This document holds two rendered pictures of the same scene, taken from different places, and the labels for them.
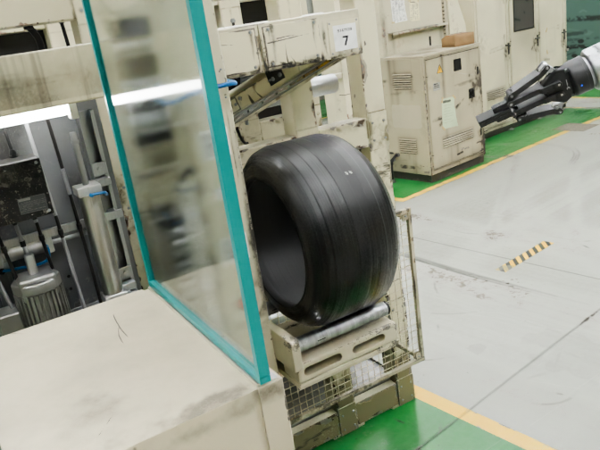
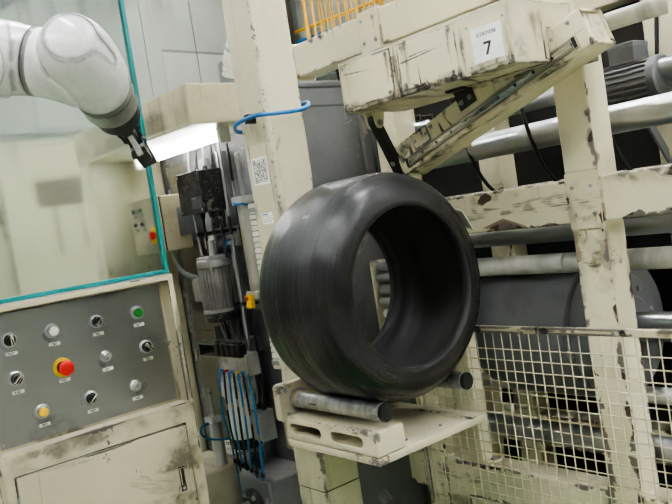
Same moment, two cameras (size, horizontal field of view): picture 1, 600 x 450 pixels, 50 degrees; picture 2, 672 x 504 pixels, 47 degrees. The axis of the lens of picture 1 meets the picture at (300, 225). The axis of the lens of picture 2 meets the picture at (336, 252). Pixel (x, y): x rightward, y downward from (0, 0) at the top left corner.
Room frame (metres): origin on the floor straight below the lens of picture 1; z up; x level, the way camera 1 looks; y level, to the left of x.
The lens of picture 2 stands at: (1.42, -1.94, 1.37)
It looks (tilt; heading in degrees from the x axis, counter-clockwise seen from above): 3 degrees down; 80
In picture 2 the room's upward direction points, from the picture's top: 9 degrees counter-clockwise
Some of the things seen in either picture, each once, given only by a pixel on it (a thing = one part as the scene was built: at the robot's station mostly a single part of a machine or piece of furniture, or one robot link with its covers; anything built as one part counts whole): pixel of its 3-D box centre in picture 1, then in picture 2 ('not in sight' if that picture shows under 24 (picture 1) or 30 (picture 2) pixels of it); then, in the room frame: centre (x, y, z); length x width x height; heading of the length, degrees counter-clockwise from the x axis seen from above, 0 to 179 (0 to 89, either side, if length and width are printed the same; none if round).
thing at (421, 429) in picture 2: (318, 341); (385, 428); (1.83, 0.00, 0.80); 0.37 x 0.36 x 0.02; 28
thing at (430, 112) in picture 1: (436, 112); not in sight; (6.61, -1.57, 0.62); 0.91 x 0.58 x 1.25; 127
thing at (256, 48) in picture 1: (264, 46); (447, 63); (2.15, 0.03, 1.71); 0.61 x 0.25 x 0.15; 118
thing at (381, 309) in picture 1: (340, 327); (339, 404); (1.71, -0.07, 0.90); 0.35 x 0.05 x 0.05; 118
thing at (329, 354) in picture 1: (341, 346); (341, 430); (1.71, -0.07, 0.83); 0.36 x 0.09 x 0.06; 118
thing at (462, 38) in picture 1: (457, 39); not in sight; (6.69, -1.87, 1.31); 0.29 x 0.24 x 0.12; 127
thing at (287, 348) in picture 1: (264, 332); (336, 384); (1.75, 0.15, 0.90); 0.40 x 0.03 x 0.10; 28
